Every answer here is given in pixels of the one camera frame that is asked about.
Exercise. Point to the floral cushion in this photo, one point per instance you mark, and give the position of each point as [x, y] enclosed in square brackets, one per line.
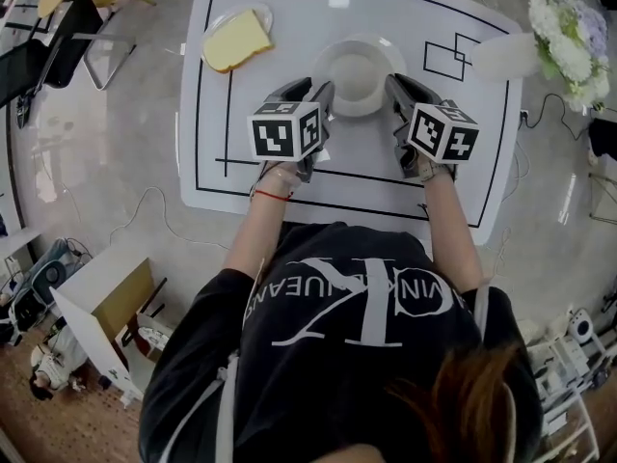
[154, 338]

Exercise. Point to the white artificial flower bouquet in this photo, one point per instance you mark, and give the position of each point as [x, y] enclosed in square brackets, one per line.
[569, 46]

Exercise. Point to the white vase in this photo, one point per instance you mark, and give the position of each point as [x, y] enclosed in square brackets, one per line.
[506, 58]

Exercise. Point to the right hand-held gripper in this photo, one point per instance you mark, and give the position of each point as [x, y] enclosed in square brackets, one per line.
[438, 133]

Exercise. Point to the white printed sack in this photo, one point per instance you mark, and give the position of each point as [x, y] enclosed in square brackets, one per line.
[58, 360]

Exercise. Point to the person's black printed shirt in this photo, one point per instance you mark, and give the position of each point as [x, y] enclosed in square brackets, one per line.
[337, 393]

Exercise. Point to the grey wristband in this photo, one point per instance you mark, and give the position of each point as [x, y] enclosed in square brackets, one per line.
[426, 171]

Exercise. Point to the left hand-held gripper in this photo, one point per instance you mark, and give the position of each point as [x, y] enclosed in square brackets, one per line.
[279, 133]

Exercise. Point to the white wooden cabinet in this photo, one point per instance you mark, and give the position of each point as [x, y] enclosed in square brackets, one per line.
[96, 282]

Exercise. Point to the grey round fan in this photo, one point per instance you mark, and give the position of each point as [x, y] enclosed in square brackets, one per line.
[53, 278]

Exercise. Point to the person's left forearm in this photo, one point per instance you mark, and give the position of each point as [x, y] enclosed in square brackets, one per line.
[255, 234]

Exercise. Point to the white table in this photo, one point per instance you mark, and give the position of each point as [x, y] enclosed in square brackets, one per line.
[299, 32]

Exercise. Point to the beige chair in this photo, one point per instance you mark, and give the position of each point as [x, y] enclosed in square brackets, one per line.
[149, 307]

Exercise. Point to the black office chair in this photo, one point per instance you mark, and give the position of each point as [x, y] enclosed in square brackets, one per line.
[58, 51]

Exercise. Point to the white storage rack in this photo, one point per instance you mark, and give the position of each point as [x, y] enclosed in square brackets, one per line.
[569, 403]

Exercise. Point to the person's right forearm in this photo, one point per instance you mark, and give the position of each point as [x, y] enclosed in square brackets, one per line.
[453, 234]

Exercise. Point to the black handheld device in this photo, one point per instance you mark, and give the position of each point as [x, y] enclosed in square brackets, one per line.
[25, 109]

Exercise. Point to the white round camera device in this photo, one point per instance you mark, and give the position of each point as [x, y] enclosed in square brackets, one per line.
[582, 326]

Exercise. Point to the white power strip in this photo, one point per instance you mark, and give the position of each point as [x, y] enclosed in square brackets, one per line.
[524, 116]

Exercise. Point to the yellow bread slice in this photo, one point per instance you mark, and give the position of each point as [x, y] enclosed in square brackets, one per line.
[236, 44]

